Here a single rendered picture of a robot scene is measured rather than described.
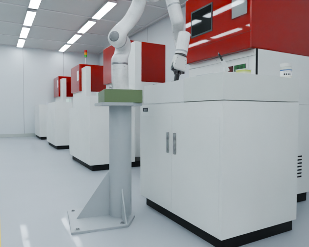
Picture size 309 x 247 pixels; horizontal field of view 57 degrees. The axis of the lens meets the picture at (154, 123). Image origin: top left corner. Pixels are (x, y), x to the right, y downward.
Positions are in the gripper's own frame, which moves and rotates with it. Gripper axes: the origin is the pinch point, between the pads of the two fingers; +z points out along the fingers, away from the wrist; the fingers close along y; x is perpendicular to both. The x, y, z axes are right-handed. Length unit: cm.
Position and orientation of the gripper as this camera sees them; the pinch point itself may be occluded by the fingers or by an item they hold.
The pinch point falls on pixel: (176, 78)
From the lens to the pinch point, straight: 194.1
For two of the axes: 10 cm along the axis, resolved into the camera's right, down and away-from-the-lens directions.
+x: 4.9, 0.3, -8.7
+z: -1.8, 9.8, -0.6
